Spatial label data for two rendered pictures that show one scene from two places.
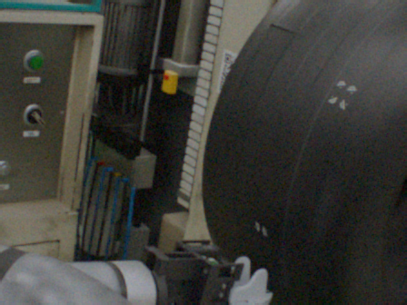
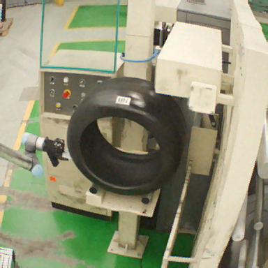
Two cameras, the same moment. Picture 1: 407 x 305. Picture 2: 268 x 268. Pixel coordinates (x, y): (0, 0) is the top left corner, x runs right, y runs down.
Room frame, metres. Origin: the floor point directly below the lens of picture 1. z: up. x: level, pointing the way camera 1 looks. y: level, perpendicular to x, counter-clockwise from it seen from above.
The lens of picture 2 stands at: (0.05, -1.70, 2.33)
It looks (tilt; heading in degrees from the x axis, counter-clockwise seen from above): 32 degrees down; 51
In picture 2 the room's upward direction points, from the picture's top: 3 degrees clockwise
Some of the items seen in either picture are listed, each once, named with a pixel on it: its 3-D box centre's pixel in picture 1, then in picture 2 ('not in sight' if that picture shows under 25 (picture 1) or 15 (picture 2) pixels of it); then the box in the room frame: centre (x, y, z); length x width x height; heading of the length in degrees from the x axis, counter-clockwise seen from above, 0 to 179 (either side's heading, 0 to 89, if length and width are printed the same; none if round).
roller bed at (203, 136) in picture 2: not in sight; (202, 142); (1.60, -0.41, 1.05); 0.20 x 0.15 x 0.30; 40
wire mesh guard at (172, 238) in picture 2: not in sight; (172, 241); (1.22, -0.66, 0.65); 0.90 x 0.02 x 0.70; 40
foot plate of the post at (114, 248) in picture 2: not in sight; (128, 243); (1.37, -0.08, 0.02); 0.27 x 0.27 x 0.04; 40
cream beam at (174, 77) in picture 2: not in sight; (193, 55); (1.28, -0.56, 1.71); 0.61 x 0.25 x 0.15; 40
